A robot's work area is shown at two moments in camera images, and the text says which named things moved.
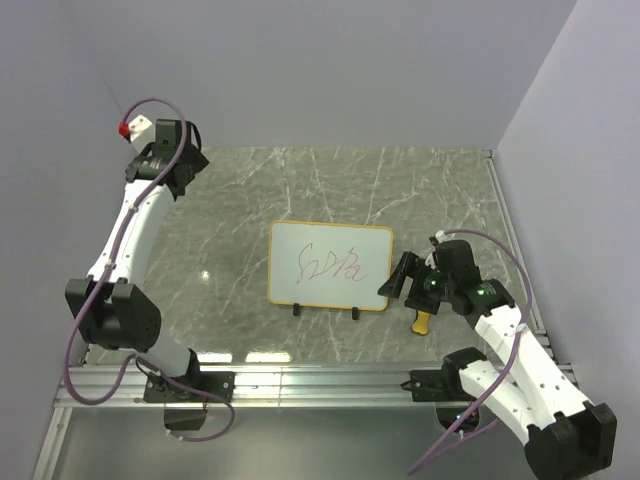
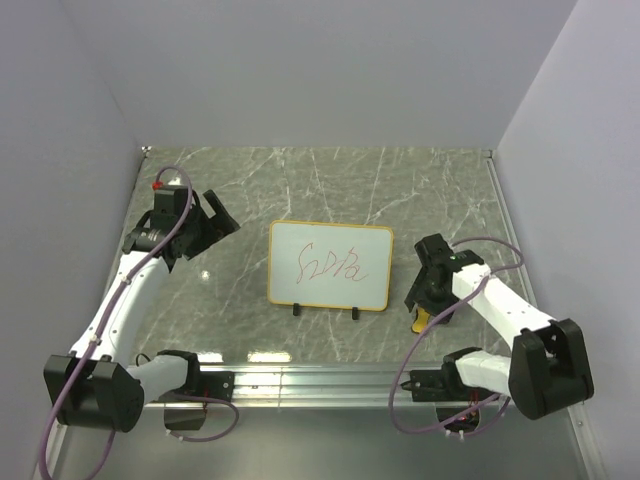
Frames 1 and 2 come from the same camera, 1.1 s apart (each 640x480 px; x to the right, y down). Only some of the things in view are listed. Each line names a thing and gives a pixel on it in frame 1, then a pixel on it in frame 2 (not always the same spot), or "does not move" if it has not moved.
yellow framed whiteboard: x=329 y=264 does not move
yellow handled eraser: x=421 y=322 does not move
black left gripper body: x=195 y=163 to x=200 y=232
